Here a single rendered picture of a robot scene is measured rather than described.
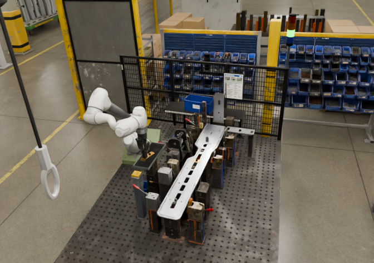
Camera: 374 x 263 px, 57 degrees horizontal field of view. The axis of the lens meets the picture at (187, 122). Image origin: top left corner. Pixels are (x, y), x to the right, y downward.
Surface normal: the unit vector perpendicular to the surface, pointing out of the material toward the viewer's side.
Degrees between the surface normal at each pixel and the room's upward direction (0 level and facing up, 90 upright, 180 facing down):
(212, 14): 90
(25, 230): 0
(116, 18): 89
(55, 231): 0
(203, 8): 90
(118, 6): 90
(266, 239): 0
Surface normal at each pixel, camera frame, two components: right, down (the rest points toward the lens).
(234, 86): -0.33, 0.48
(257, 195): -0.04, -0.87
